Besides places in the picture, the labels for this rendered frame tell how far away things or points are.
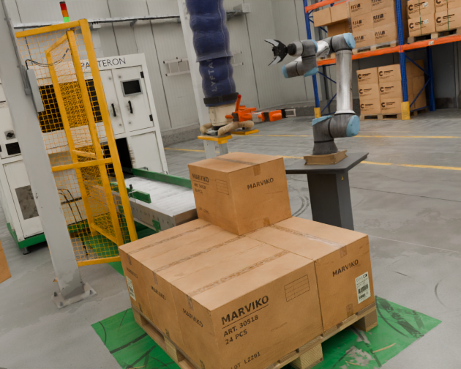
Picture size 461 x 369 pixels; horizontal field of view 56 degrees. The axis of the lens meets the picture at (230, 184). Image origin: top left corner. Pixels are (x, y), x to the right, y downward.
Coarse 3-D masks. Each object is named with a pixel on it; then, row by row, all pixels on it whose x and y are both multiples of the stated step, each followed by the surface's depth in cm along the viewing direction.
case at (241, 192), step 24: (192, 168) 297; (216, 168) 268; (240, 168) 255; (264, 168) 263; (216, 192) 273; (240, 192) 257; (264, 192) 265; (216, 216) 283; (240, 216) 259; (264, 216) 267; (288, 216) 276
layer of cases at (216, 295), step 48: (144, 240) 283; (192, 240) 267; (240, 240) 253; (288, 240) 240; (336, 240) 229; (144, 288) 253; (192, 288) 202; (240, 288) 194; (288, 288) 203; (336, 288) 221; (192, 336) 206; (240, 336) 190; (288, 336) 206
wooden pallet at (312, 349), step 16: (144, 320) 280; (352, 320) 230; (368, 320) 237; (160, 336) 264; (320, 336) 218; (176, 352) 234; (304, 352) 213; (320, 352) 219; (192, 368) 229; (272, 368) 202; (304, 368) 214
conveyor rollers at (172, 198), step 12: (132, 180) 498; (144, 180) 486; (156, 180) 474; (156, 192) 417; (168, 192) 406; (180, 192) 401; (192, 192) 390; (156, 204) 370; (168, 204) 365; (180, 204) 361; (192, 204) 348
